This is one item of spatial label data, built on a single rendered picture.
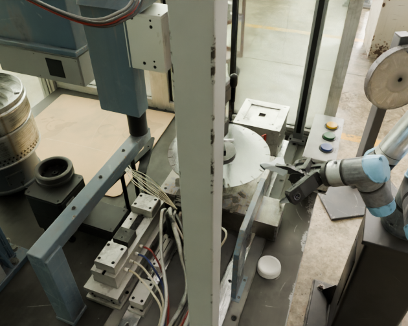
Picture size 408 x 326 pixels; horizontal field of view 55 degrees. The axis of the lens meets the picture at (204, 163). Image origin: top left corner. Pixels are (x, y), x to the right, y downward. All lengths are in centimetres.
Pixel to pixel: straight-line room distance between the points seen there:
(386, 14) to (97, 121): 305
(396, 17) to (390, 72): 212
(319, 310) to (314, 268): 24
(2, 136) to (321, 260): 162
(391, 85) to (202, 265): 176
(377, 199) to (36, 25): 99
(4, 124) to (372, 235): 121
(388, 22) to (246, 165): 316
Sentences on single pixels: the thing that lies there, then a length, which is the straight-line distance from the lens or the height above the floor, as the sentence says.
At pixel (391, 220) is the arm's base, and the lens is 141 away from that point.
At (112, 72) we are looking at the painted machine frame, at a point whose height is 133.
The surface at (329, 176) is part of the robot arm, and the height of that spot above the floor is 101.
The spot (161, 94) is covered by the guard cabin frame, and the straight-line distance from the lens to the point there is 182.
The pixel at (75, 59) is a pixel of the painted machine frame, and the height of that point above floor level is 131.
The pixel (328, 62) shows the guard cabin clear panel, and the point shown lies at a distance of 154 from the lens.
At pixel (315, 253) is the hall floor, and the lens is 225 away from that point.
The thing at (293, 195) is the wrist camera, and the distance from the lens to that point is 113.
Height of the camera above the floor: 175
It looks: 41 degrees down
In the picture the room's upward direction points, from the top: 1 degrees counter-clockwise
